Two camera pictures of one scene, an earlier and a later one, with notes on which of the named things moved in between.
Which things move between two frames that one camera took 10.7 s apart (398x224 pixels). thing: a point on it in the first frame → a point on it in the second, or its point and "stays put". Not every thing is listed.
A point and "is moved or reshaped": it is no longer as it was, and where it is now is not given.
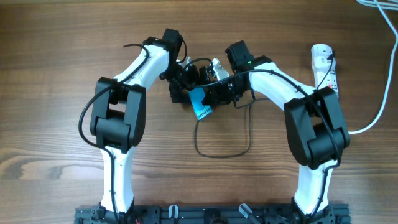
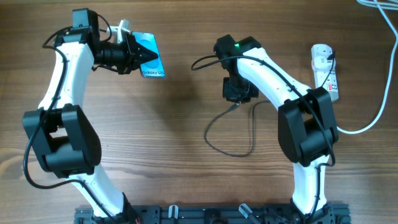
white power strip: x=323 y=62 stays put
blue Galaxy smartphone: x=196 y=96 is moved or reshaped
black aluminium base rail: x=211 y=215 stays put
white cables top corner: x=390 y=4 stays put
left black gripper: x=193 y=80 → x=134 y=50
